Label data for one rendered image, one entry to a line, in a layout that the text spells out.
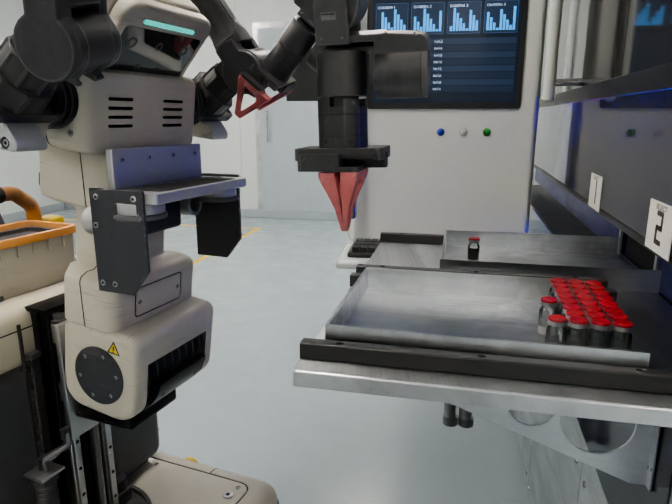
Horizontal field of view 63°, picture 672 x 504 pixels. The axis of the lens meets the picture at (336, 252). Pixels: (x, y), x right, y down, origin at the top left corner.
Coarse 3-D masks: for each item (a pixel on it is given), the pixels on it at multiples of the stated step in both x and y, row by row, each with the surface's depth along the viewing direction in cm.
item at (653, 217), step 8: (656, 200) 66; (656, 208) 66; (664, 208) 63; (656, 216) 66; (664, 216) 63; (648, 224) 69; (664, 224) 63; (648, 232) 68; (664, 232) 63; (648, 240) 68; (664, 240) 63; (656, 248) 65; (664, 248) 63; (664, 256) 63
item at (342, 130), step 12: (324, 108) 61; (336, 108) 61; (348, 108) 61; (360, 108) 61; (324, 120) 62; (336, 120) 61; (348, 120) 61; (360, 120) 62; (324, 132) 62; (336, 132) 61; (348, 132) 61; (360, 132) 62; (324, 144) 62; (336, 144) 62; (348, 144) 62; (360, 144) 62; (348, 156) 62; (360, 156) 61; (372, 156) 61; (384, 156) 62
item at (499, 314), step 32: (352, 288) 77; (384, 288) 88; (416, 288) 86; (448, 288) 85; (480, 288) 84; (512, 288) 83; (544, 288) 82; (352, 320) 74; (384, 320) 74; (416, 320) 74; (448, 320) 74; (480, 320) 74; (512, 320) 74; (480, 352) 60; (512, 352) 59; (544, 352) 58; (576, 352) 57; (608, 352) 57; (640, 352) 56
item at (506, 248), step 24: (456, 240) 117; (480, 240) 116; (504, 240) 115; (528, 240) 114; (552, 240) 113; (576, 240) 112; (600, 240) 111; (456, 264) 92; (480, 264) 92; (504, 264) 91; (528, 264) 90; (552, 264) 102; (576, 264) 102; (600, 264) 102; (624, 264) 102; (624, 288) 87; (648, 288) 87
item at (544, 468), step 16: (528, 416) 165; (544, 416) 137; (560, 416) 118; (576, 432) 102; (528, 448) 162; (544, 448) 135; (528, 464) 160; (544, 464) 134; (560, 464) 115; (576, 464) 101; (528, 480) 158; (544, 480) 132; (560, 480) 114; (576, 480) 100; (592, 480) 89; (528, 496) 157; (544, 496) 131; (560, 496) 113; (576, 496) 99; (592, 496) 89
